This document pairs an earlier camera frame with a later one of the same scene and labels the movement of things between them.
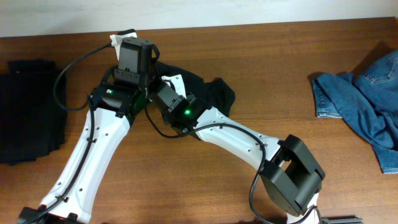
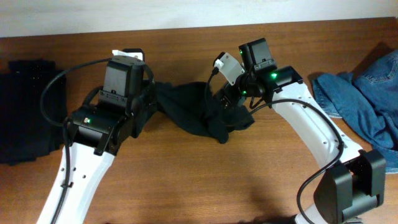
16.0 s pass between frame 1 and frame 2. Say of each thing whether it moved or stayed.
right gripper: moved
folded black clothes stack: stayed
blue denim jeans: stayed
